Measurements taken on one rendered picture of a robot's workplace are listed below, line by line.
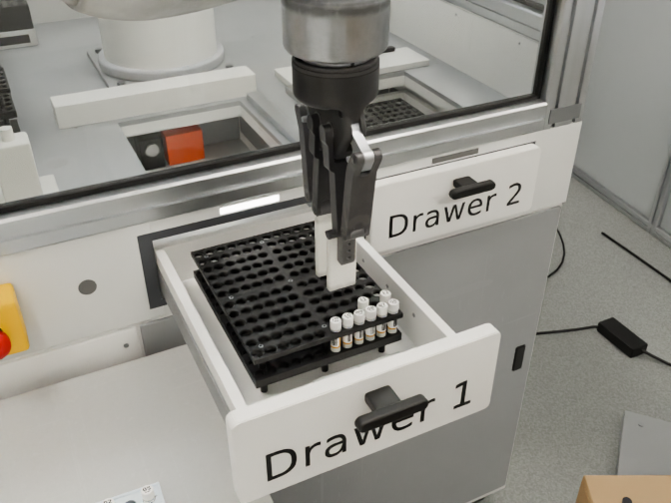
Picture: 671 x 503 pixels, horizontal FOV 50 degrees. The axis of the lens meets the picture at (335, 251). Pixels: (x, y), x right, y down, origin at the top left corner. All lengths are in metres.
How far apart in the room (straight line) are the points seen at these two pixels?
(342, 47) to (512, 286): 0.79
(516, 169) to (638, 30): 1.72
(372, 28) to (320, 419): 0.35
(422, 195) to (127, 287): 0.42
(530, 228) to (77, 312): 0.72
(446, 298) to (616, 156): 1.81
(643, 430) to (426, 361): 1.33
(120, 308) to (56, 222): 0.15
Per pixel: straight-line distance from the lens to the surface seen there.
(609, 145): 2.96
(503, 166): 1.11
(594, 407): 2.07
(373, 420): 0.68
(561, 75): 1.14
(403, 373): 0.71
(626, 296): 2.49
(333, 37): 0.58
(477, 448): 1.56
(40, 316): 0.95
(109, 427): 0.91
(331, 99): 0.61
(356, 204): 0.64
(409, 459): 1.45
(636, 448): 1.95
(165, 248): 0.95
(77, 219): 0.88
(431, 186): 1.04
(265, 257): 0.90
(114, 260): 0.92
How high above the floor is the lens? 1.41
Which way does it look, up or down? 34 degrees down
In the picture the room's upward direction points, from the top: straight up
